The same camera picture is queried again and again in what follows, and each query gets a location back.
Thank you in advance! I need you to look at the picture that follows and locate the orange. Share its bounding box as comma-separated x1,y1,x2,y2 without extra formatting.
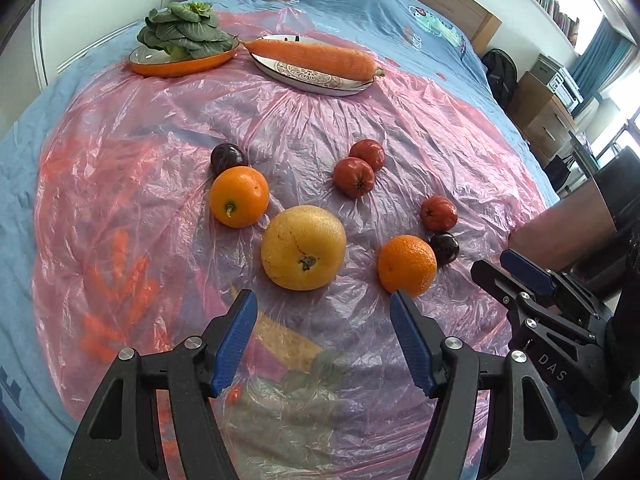
209,166,270,229
377,234,438,298

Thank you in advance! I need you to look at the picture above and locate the orange oval dish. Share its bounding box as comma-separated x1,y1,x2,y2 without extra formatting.
129,42,240,79

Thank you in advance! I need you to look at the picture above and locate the glass-topped desk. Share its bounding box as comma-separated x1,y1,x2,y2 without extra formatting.
547,130,601,196

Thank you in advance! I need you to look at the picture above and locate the black backpack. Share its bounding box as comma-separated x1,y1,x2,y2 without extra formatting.
481,48,519,111

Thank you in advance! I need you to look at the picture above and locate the blue printed bedsheet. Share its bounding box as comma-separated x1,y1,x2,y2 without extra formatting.
0,0,561,480

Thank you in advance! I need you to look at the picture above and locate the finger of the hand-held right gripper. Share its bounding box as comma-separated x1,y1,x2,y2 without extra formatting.
500,248,563,298
470,259,540,320

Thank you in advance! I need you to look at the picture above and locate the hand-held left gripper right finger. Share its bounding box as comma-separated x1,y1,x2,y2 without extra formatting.
390,290,585,480

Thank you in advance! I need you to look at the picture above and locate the carrot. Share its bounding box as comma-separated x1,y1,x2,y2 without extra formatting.
239,37,387,83

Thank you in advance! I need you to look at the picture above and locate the red apple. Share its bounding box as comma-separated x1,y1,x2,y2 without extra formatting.
420,195,459,232
333,157,376,199
349,139,386,171

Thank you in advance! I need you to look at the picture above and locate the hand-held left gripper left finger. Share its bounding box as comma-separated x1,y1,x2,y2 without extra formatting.
61,289,259,480

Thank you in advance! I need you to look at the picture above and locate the wooden cabinet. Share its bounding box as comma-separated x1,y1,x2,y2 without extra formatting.
507,71,581,163

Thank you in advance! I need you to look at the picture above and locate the patterned oval plate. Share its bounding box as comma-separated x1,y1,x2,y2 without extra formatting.
251,35,376,97

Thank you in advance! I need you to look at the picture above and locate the yellow grapefruit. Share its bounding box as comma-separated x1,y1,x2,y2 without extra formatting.
260,205,347,291

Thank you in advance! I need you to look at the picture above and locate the blue curtain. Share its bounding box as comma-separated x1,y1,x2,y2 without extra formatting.
570,17,633,101

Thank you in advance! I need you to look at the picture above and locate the white wardrobe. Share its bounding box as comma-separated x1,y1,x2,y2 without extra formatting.
30,0,231,91

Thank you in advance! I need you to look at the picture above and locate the grey printer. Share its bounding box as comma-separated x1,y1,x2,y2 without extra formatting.
531,55,583,113

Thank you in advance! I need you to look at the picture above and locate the dark purple plum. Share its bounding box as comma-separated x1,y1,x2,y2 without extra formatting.
210,143,249,177
428,232,460,266

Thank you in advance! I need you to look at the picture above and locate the pink plastic sheet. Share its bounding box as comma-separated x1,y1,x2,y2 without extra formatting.
30,10,548,480

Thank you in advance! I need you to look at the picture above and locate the bok choy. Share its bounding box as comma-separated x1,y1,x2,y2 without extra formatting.
137,2,236,61

